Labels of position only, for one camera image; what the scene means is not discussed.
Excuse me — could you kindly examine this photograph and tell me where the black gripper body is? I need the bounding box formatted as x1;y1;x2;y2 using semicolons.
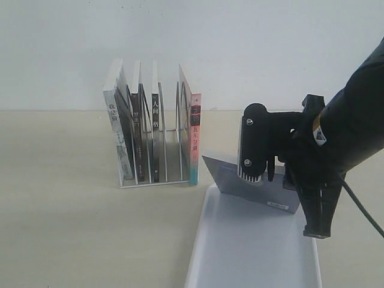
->
268;94;345;239

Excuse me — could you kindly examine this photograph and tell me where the dark blue book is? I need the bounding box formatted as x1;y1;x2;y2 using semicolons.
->
202;155;299;214

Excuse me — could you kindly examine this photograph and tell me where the black book white title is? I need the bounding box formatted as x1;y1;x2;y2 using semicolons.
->
149;60;167;183

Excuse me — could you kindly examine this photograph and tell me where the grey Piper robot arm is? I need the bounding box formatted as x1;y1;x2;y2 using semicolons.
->
278;43;383;239

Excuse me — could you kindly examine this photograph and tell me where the pink and teal book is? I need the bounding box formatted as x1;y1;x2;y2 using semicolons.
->
179;64;202;185

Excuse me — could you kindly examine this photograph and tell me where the dark brown book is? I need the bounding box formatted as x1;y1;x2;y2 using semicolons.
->
130;59;145;182

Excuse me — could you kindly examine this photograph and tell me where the grey white leaning book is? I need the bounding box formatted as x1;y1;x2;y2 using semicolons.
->
103;59;134;186

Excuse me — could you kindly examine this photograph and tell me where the white plastic tray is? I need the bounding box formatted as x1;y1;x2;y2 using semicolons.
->
184;184;322;287

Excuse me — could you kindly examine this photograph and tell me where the black cable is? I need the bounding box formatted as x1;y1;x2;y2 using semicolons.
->
338;172;384;239

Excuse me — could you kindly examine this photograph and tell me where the white wire book rack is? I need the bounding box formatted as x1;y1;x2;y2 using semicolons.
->
119;80;191;188

